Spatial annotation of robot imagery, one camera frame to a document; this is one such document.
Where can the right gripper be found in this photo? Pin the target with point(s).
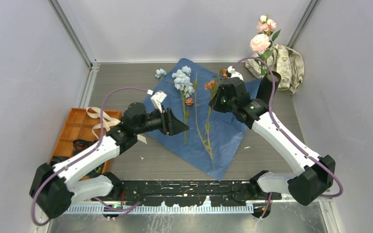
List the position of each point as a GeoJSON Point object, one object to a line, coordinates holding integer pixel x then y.
{"type": "Point", "coordinates": [216, 105]}

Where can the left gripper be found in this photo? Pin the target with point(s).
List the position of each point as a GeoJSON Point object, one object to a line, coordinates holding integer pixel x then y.
{"type": "Point", "coordinates": [170, 124]}

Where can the orange rose flower stem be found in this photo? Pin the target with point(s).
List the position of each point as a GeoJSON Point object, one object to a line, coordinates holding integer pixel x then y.
{"type": "Point", "coordinates": [212, 87]}

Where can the blue paper flower bouquet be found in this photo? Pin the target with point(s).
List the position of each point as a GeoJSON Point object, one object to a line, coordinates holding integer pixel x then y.
{"type": "Point", "coordinates": [226, 132]}

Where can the blue hydrangea flower stem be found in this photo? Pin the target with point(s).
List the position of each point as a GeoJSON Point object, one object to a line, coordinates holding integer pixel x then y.
{"type": "Point", "coordinates": [185, 87]}

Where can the pink rose flower stem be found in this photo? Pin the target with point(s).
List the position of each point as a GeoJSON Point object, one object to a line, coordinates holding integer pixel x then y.
{"type": "Point", "coordinates": [263, 44]}

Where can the cream ribbon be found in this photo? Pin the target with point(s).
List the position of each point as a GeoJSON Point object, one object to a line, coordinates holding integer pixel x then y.
{"type": "Point", "coordinates": [107, 121]}

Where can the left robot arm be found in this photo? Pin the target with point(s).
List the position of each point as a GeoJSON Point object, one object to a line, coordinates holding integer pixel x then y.
{"type": "Point", "coordinates": [55, 188]}

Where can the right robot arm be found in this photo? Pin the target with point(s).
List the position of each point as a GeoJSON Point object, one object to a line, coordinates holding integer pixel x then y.
{"type": "Point", "coordinates": [312, 175]}

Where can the black vase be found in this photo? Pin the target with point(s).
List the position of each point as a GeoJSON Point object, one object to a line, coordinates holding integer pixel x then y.
{"type": "Point", "coordinates": [266, 90]}

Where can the small blue flower sprig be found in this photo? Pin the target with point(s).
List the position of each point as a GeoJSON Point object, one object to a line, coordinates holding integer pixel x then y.
{"type": "Point", "coordinates": [161, 75]}

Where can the patterned cream cloth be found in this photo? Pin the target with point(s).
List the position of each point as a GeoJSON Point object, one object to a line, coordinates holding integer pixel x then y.
{"type": "Point", "coordinates": [285, 61]}

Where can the rolled dark item middle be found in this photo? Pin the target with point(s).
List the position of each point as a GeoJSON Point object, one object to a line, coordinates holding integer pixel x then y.
{"type": "Point", "coordinates": [80, 145]}

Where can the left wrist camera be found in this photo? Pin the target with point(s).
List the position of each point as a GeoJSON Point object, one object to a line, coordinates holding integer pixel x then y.
{"type": "Point", "coordinates": [157, 99]}

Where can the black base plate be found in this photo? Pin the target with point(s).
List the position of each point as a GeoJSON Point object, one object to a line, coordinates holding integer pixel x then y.
{"type": "Point", "coordinates": [188, 193]}

